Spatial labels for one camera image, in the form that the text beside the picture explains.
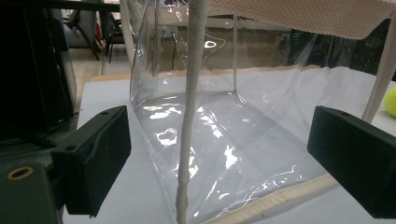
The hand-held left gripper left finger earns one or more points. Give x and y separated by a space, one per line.
93 161

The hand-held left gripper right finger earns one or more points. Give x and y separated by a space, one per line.
355 155

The yellow tennis ball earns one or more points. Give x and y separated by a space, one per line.
391 102

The clear plastic bag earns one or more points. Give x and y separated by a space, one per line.
311 18

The dark equipment case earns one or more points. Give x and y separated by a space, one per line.
31 77

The black chair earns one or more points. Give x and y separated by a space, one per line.
112 34

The dark desk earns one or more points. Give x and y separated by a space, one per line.
68 5

